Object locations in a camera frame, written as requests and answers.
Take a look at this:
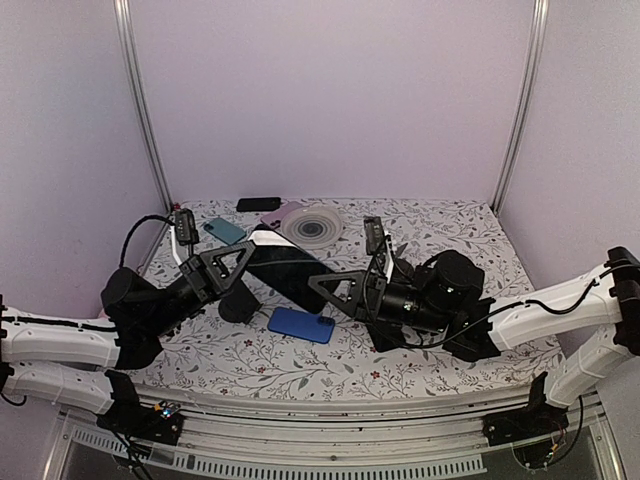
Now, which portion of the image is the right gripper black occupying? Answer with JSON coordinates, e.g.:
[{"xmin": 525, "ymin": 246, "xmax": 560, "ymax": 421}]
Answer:
[{"xmin": 308, "ymin": 269, "xmax": 451, "ymax": 335}]

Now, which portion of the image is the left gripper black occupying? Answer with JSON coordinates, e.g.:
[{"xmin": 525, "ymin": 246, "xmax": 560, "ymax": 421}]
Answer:
[{"xmin": 144, "ymin": 240, "xmax": 257, "ymax": 338}]

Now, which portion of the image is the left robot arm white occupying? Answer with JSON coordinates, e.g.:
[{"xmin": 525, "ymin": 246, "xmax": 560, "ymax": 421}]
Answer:
[{"xmin": 1, "ymin": 241, "xmax": 256, "ymax": 434}]

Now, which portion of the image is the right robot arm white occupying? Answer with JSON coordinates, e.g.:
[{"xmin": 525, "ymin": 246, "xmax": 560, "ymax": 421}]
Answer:
[{"xmin": 308, "ymin": 247, "xmax": 639, "ymax": 436}]

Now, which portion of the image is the black round folding stand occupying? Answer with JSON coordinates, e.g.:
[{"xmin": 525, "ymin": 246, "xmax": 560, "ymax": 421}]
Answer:
[{"xmin": 218, "ymin": 280, "xmax": 262, "ymax": 324}]

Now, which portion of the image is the black phone on table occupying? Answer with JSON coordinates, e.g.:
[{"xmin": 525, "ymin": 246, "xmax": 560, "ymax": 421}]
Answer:
[{"xmin": 367, "ymin": 324, "xmax": 406, "ymax": 353}]

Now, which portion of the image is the teal phone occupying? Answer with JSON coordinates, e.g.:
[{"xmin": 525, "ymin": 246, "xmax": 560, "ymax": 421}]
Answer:
[{"xmin": 203, "ymin": 217, "xmax": 247, "ymax": 245}]

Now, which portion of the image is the blue phone face down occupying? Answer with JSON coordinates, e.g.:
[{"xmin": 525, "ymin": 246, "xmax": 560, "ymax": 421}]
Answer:
[{"xmin": 267, "ymin": 307, "xmax": 335, "ymax": 344}]

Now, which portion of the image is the pink phone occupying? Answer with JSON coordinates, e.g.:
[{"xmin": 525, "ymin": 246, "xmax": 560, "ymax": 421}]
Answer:
[{"xmin": 260, "ymin": 201, "xmax": 304, "ymax": 229}]

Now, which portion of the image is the black phone at back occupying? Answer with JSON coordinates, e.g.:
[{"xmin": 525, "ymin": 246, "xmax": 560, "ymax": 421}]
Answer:
[{"xmin": 236, "ymin": 197, "xmax": 282, "ymax": 212}]

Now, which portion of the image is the floral table mat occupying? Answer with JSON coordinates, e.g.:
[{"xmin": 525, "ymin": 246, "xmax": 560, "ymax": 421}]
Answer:
[{"xmin": 131, "ymin": 199, "xmax": 563, "ymax": 401}]

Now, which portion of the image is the white round dish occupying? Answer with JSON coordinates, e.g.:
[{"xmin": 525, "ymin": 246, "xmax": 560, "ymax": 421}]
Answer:
[{"xmin": 280, "ymin": 206, "xmax": 344, "ymax": 250}]

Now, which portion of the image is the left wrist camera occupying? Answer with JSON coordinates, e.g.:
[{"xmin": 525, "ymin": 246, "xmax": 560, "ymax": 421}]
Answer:
[{"xmin": 169, "ymin": 208, "xmax": 199, "ymax": 266}]

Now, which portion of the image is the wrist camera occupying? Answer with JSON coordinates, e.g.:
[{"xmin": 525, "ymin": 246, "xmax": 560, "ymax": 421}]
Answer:
[
  {"xmin": 169, "ymin": 208, "xmax": 199, "ymax": 266},
  {"xmin": 363, "ymin": 216, "xmax": 393, "ymax": 281}
]

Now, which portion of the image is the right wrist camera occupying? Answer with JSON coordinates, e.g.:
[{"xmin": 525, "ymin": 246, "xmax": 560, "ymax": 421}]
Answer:
[{"xmin": 363, "ymin": 216, "xmax": 393, "ymax": 281}]

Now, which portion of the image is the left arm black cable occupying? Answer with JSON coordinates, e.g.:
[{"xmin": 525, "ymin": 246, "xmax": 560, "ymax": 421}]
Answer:
[{"xmin": 117, "ymin": 213, "xmax": 176, "ymax": 271}]

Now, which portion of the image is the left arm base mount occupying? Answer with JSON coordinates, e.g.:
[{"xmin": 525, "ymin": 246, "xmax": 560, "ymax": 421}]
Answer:
[{"xmin": 96, "ymin": 370, "xmax": 185, "ymax": 446}]

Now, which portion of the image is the front aluminium rail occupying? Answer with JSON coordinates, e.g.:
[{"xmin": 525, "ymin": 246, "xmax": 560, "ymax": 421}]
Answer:
[{"xmin": 42, "ymin": 384, "xmax": 629, "ymax": 480}]

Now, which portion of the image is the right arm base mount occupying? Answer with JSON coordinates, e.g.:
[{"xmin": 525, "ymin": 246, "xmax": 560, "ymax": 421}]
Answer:
[{"xmin": 482, "ymin": 372, "xmax": 569, "ymax": 446}]

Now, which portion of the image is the right aluminium frame post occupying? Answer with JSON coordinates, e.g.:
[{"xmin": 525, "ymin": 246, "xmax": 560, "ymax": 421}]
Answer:
[{"xmin": 491, "ymin": 0, "xmax": 550, "ymax": 217}]

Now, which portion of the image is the aluminium frame post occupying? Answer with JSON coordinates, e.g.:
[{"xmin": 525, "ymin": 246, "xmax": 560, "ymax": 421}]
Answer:
[
  {"xmin": 491, "ymin": 0, "xmax": 550, "ymax": 217},
  {"xmin": 113, "ymin": 0, "xmax": 173, "ymax": 211}
]

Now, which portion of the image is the left aluminium frame post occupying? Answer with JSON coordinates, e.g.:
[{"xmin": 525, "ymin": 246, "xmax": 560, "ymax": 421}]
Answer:
[{"xmin": 113, "ymin": 0, "xmax": 173, "ymax": 211}]

